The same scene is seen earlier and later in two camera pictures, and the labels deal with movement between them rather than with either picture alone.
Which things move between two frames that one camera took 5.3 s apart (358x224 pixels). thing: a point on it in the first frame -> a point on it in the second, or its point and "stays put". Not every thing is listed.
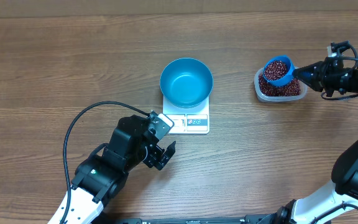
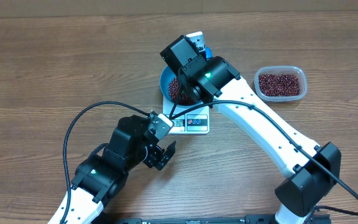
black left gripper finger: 169,151 stays put
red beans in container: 265,88 stays put
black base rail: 281,219 stays put
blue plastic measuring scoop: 286,79 -> 209,52
